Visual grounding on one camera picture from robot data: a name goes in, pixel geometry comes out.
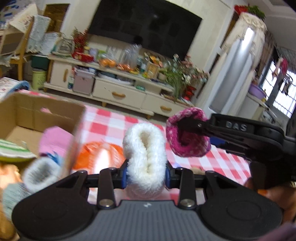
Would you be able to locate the orange tissue pack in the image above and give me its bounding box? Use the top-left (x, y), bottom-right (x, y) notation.
top-left (72, 141), bottom-right (125, 174)

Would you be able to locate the white fluffy slipper sock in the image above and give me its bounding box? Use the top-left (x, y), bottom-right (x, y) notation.
top-left (122, 123), bottom-right (167, 200)

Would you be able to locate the green white striped cloth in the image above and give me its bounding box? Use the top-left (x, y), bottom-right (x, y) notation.
top-left (0, 139), bottom-right (37, 163)

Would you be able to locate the person's right hand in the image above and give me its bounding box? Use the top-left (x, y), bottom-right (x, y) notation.
top-left (257, 186), bottom-right (296, 223)

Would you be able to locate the red vase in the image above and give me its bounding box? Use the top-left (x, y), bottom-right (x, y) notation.
top-left (183, 86), bottom-right (196, 101)

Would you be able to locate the flower bouquet in vase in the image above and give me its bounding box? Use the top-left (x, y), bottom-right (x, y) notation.
top-left (160, 54), bottom-right (210, 99)

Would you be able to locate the cream TV cabinet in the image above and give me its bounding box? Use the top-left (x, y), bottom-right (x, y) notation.
top-left (44, 55), bottom-right (192, 118)

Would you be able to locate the purple basin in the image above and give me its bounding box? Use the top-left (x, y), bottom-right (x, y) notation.
top-left (248, 84), bottom-right (266, 100)

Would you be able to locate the white standing air conditioner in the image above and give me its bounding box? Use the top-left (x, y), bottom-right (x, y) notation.
top-left (196, 12), bottom-right (267, 117)

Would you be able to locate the grey storage box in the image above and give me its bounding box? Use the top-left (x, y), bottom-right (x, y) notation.
top-left (73, 74), bottom-right (94, 95)

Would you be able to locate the bag of oranges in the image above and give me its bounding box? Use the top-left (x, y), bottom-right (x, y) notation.
top-left (99, 58), bottom-right (117, 68)

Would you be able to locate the black flat television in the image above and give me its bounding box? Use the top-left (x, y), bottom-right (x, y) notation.
top-left (88, 0), bottom-right (202, 59)

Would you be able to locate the cardboard box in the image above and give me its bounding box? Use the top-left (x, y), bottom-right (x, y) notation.
top-left (1, 92), bottom-right (86, 178)

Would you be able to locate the green waste bin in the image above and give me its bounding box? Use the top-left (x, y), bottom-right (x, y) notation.
top-left (32, 68), bottom-right (47, 90)

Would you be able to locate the wooden chair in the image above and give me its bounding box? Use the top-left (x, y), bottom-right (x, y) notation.
top-left (1, 18), bottom-right (34, 81)

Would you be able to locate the wooden picture frame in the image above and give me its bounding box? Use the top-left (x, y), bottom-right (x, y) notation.
top-left (147, 62), bottom-right (160, 79)

